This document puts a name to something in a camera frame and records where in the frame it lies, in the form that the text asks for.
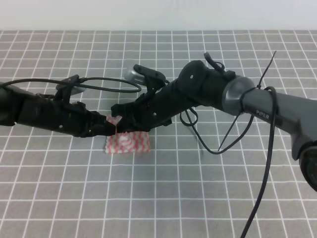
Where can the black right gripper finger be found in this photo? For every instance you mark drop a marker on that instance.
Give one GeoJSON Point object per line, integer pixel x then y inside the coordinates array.
{"type": "Point", "coordinates": [119, 110]}
{"type": "Point", "coordinates": [123, 128]}

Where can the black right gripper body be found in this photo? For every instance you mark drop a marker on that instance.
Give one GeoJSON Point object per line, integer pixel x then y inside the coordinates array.
{"type": "Point", "coordinates": [157, 110]}

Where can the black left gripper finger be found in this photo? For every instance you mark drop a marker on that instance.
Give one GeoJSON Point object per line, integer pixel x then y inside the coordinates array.
{"type": "Point", "coordinates": [97, 118]}
{"type": "Point", "coordinates": [107, 129]}

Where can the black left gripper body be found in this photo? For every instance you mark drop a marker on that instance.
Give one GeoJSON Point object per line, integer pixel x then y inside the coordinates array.
{"type": "Point", "coordinates": [72, 119]}

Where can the pink white wavy striped towel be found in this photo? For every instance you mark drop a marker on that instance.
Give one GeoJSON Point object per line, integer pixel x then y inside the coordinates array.
{"type": "Point", "coordinates": [128, 142]}

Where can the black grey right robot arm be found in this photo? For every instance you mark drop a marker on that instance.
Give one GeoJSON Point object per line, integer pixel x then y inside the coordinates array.
{"type": "Point", "coordinates": [209, 84]}

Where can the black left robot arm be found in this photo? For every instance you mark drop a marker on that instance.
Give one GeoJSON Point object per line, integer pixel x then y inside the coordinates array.
{"type": "Point", "coordinates": [18, 106]}

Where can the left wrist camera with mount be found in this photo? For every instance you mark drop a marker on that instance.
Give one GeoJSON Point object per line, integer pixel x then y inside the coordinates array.
{"type": "Point", "coordinates": [64, 92]}

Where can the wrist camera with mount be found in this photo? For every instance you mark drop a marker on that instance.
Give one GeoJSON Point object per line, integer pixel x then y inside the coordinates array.
{"type": "Point", "coordinates": [64, 92]}
{"type": "Point", "coordinates": [152, 79]}

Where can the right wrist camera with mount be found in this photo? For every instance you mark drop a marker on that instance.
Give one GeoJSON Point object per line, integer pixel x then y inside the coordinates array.
{"type": "Point", "coordinates": [152, 79]}

